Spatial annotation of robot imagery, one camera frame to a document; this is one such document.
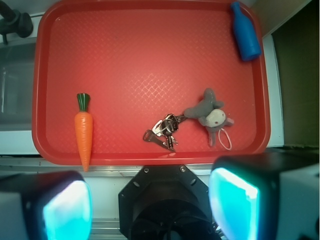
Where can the grey plush bunny keychain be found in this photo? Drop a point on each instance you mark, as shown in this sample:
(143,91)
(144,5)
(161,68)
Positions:
(210,114)

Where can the red plastic tray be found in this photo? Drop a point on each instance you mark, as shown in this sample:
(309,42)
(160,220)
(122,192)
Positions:
(140,60)

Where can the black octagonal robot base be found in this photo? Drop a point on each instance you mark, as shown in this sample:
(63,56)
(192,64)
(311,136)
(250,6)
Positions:
(166,202)

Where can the silver key bunch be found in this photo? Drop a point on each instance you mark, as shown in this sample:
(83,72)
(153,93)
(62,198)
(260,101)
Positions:
(162,132)

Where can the steel sink basin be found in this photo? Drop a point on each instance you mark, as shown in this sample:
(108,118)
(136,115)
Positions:
(16,86)

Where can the orange toy carrot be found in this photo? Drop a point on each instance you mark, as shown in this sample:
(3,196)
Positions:
(83,123)

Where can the blue toy bottle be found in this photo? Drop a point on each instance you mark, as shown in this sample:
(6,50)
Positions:
(245,34)

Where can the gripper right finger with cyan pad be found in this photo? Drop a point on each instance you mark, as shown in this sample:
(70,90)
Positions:
(267,196)

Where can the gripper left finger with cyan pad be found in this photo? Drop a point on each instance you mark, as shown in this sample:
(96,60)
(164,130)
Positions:
(45,206)

